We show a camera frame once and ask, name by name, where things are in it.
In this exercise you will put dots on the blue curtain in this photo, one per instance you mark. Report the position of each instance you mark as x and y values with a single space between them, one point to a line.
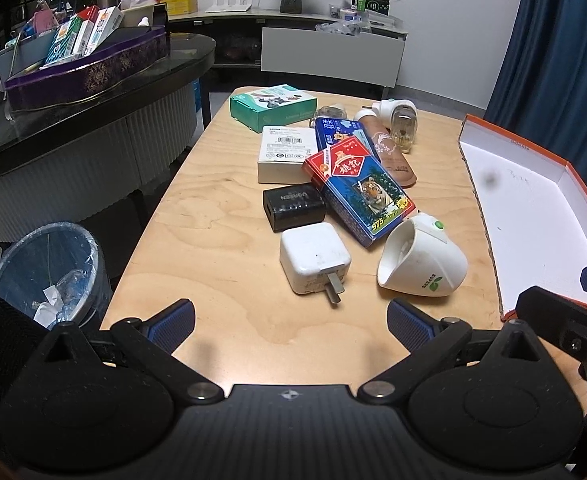
548 50

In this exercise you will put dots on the rose gold bottle white cap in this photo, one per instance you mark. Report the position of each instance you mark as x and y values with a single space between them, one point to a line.
394 157

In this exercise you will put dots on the white cup with green logo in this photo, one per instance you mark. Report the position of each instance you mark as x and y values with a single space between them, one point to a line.
423 265

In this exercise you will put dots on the teal green cardboard box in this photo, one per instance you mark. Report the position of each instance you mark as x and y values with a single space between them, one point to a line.
263 110

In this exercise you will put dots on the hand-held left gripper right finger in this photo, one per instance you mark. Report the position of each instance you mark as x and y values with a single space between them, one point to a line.
408 325

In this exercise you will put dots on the yellow box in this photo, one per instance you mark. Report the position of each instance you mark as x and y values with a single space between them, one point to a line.
179 4

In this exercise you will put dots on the red white medicine box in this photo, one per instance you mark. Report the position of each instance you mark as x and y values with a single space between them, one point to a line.
85 27

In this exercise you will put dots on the white plug-in liquid vaporizer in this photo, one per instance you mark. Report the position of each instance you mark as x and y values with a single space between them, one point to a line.
398 110

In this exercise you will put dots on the red blue playing card box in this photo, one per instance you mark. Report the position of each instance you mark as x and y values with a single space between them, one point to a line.
358 195

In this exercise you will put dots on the white box with barcode label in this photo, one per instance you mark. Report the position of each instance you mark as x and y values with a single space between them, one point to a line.
283 160

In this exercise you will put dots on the blue white medicine box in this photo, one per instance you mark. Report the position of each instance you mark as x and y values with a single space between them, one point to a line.
104 25

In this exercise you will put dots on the blue carton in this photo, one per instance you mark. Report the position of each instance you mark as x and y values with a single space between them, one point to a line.
343 135

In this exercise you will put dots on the black counter with white base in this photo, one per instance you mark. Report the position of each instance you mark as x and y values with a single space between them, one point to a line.
48 125

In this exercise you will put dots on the black charger block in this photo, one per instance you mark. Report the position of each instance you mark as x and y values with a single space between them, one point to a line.
291 205

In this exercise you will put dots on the blue trash bin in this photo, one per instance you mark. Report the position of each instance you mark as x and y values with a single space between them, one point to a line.
23 265

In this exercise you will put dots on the black green box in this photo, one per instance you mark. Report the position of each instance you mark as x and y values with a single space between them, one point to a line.
371 0

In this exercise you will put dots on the white tv cabinet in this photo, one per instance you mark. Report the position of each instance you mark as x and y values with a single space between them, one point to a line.
333 57

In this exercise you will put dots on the clear plastic bag of parts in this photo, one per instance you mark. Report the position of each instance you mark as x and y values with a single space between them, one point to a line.
341 28

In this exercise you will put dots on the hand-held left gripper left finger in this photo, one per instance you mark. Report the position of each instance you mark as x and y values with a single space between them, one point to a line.
174 317

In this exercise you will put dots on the white charger plug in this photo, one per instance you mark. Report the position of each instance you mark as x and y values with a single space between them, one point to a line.
311 255

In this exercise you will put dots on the green white medicine box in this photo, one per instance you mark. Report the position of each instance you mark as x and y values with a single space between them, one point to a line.
63 40

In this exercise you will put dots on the orange cardboard box white inside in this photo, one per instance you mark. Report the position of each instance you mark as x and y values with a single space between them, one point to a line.
523 210

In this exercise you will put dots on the clear plastic boxes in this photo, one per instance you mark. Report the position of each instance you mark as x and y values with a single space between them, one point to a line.
373 17

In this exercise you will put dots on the purple patterned tin box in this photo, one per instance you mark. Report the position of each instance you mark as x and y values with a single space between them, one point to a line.
98 70

